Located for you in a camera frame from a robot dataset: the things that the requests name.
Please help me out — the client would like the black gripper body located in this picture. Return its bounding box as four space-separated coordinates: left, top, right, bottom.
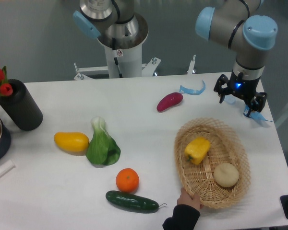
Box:
226 71 260 100

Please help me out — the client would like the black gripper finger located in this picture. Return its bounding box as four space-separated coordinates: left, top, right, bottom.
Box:
214 74 229 103
244 92 267 117

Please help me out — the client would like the woven wicker basket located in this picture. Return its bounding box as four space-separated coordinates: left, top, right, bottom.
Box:
174 118 251 209

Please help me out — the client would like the black sleeved forearm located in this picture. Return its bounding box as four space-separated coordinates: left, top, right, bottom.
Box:
162 204 200 230

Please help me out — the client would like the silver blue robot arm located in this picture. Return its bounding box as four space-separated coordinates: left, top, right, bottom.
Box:
73 0 278 118

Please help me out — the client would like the yellow bell pepper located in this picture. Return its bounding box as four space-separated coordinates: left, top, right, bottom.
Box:
184 137 211 165

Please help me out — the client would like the person's hand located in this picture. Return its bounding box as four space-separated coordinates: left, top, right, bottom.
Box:
177 188 204 210

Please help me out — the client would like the blue tape strip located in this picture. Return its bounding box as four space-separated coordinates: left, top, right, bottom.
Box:
179 80 206 95

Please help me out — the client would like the beige round bun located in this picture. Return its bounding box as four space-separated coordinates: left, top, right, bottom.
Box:
214 163 240 187

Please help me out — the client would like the orange tangerine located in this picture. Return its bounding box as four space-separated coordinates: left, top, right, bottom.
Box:
116 168 140 193

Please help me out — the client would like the green bok choy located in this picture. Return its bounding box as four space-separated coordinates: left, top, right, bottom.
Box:
85 116 121 166

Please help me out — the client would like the green cucumber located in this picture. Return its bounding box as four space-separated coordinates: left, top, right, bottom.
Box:
105 190 167 214

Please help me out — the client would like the yellow mango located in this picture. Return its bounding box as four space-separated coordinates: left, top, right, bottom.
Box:
54 132 89 152

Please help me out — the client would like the black cylindrical vase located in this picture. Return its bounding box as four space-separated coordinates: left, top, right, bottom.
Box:
0 79 43 131

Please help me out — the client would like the white flat strip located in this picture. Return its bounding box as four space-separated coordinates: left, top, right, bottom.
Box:
0 160 15 178

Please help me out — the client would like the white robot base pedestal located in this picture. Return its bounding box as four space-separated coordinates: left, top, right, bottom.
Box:
104 45 142 79

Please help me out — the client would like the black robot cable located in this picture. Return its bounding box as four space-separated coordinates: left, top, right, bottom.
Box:
111 37 123 79

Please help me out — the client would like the white metal mounting frame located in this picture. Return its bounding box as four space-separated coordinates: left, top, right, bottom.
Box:
73 54 196 81

